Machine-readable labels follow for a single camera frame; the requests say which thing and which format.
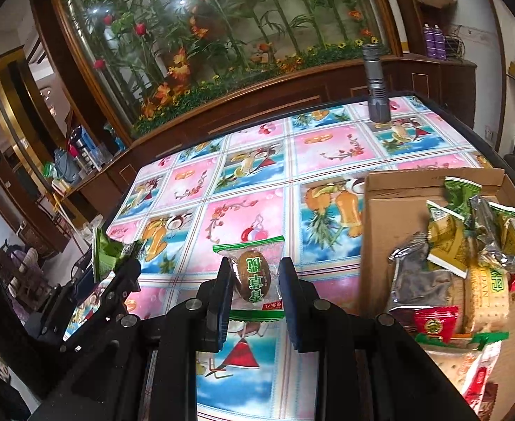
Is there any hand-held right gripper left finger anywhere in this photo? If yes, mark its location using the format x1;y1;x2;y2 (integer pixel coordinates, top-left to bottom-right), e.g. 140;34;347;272
29;256;235;421

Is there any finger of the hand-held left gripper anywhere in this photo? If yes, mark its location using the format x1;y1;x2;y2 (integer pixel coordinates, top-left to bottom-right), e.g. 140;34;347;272
71;258;143;329

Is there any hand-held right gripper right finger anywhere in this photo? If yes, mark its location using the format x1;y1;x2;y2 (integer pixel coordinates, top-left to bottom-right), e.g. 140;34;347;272
277;257;482;421

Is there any bright green snack packet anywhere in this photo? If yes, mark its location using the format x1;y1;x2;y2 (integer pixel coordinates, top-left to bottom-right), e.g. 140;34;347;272
92;227;144;283

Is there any clear packet with brown snack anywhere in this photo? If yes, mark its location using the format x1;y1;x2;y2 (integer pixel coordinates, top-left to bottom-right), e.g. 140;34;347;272
212;235;287;323

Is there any cardboard box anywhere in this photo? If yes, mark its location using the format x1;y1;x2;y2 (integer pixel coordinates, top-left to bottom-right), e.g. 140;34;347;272
358;167;515;421

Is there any carved wooden chair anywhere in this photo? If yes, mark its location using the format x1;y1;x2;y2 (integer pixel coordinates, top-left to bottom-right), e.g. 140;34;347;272
0;239;54;316

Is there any dark silver foil packet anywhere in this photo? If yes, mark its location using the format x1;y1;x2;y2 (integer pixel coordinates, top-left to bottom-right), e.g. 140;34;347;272
388;232;455;316

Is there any grey blue bag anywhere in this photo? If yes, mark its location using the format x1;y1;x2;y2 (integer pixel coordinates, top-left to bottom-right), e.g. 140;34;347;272
53;148;80;182

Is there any printed fruit tablecloth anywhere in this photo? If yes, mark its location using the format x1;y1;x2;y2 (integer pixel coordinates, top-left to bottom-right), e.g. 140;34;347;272
62;94;495;421

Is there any black steel thermos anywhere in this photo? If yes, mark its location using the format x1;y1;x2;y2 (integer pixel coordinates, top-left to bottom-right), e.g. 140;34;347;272
69;127;92;172

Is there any green edged cracker packet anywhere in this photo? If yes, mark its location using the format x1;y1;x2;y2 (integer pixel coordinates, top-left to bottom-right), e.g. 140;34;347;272
415;331;510;404

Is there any clear cracker packet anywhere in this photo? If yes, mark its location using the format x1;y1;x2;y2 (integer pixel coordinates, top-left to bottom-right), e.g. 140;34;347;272
461;263;510;334

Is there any red white snack packet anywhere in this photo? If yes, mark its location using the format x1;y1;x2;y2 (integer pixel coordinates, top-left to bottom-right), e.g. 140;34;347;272
461;342;504;408

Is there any grey metal flashlight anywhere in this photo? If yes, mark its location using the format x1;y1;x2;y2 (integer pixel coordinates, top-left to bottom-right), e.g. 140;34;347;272
362;44;392;122

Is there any glass cabinet with artificial plants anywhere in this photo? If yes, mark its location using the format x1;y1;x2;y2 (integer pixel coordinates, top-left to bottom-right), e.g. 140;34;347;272
42;0;412;141

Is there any purple bottle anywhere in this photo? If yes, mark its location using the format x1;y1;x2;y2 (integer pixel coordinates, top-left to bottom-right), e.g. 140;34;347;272
433;25;447;60
423;24;436;59

